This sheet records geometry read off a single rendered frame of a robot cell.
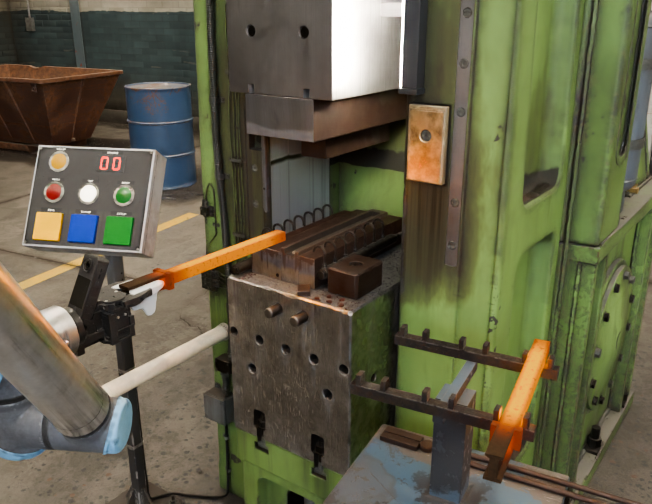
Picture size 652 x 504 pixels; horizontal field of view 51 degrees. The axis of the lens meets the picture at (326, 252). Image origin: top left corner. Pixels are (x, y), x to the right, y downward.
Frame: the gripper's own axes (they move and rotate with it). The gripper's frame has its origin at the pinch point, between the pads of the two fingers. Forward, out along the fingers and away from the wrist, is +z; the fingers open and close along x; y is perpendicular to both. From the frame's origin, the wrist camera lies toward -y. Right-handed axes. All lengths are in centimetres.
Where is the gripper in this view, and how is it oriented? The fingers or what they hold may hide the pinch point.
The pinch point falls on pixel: (154, 279)
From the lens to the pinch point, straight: 137.4
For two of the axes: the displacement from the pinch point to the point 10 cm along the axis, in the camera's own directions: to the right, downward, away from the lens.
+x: 8.1, 1.9, -5.6
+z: 5.9, -2.9, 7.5
